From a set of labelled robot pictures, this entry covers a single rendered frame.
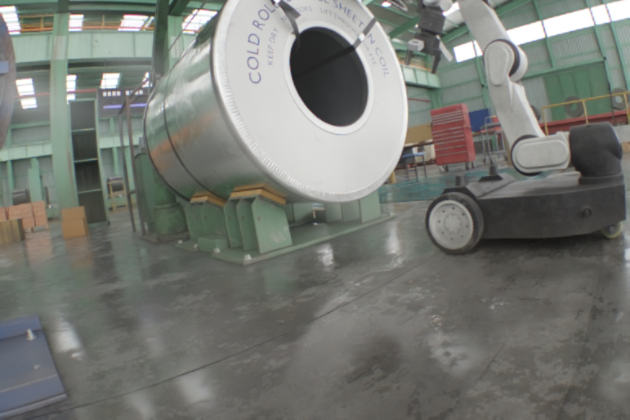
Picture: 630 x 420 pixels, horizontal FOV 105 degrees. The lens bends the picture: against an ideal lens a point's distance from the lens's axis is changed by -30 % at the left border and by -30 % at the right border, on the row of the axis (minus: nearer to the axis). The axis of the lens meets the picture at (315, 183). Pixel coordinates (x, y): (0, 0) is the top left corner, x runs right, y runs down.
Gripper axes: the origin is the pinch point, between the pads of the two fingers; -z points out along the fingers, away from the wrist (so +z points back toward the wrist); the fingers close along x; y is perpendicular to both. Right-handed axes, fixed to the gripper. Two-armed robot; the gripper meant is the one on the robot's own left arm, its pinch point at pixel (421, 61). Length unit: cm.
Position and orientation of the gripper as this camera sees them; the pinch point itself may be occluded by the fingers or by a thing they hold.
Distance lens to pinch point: 122.5
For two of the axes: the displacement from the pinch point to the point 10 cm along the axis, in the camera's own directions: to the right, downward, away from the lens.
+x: -6.8, -4.3, 5.9
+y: -7.0, 1.5, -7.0
